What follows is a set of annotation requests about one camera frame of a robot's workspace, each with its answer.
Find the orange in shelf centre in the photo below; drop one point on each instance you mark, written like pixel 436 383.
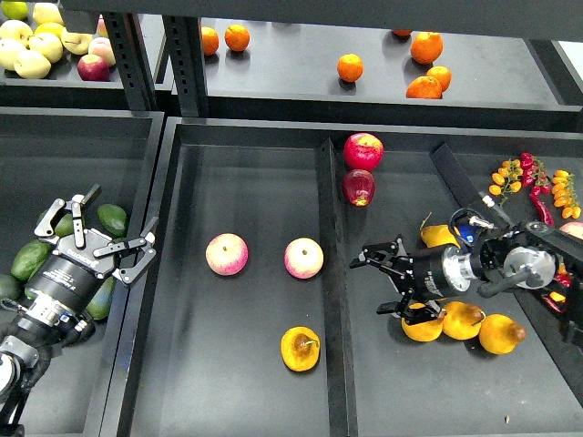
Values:
pixel 349 67

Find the black left tray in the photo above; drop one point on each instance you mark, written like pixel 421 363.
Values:
pixel 57 153

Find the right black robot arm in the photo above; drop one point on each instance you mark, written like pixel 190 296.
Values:
pixel 503 256

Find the yellow pear with stem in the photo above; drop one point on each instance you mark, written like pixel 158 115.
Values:
pixel 300 348

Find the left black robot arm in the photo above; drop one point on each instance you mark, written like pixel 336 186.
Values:
pixel 27 349

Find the avocado top of pile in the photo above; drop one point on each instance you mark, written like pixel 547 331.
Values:
pixel 62 228

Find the black upper shelf tray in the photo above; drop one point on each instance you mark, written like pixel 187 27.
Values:
pixel 288 72

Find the green avocado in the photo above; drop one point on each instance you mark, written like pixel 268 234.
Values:
pixel 99 307

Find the pink apple left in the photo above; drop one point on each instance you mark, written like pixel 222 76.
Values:
pixel 227 254

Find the large orange on shelf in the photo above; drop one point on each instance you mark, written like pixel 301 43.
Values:
pixel 426 47

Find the orange cherry tomato bunch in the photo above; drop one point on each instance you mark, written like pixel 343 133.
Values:
pixel 506 181

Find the bright red apple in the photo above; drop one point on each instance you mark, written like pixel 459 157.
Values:
pixel 363 151

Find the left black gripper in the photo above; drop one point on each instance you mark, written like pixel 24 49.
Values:
pixel 72 274

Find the red apple on shelf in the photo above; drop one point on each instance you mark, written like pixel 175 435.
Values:
pixel 93 68

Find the red chili pepper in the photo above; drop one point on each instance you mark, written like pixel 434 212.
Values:
pixel 543 212

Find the pink apple at right edge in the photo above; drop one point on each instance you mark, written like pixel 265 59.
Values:
pixel 574 229

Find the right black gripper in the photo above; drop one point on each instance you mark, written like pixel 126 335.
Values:
pixel 429 274

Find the black centre tray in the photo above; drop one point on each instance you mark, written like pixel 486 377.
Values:
pixel 203 357

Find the dark red apple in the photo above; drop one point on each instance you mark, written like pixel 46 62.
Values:
pixel 359 187

